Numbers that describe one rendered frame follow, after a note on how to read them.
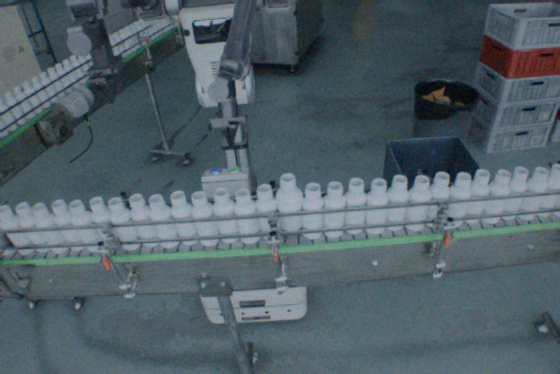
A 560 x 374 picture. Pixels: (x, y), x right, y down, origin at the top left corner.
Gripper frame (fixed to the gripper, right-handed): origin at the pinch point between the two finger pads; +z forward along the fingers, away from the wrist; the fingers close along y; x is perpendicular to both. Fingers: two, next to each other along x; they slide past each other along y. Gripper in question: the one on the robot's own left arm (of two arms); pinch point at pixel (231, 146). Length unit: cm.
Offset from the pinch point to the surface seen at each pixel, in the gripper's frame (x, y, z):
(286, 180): -17.0, 15.8, 6.1
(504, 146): 184, 194, 52
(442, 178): -16, 58, 9
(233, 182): -4.3, 0.0, 9.7
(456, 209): -18, 62, 17
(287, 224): -17.6, 15.3, 18.2
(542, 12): 191, 223, -54
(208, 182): -4.2, -7.4, 9.3
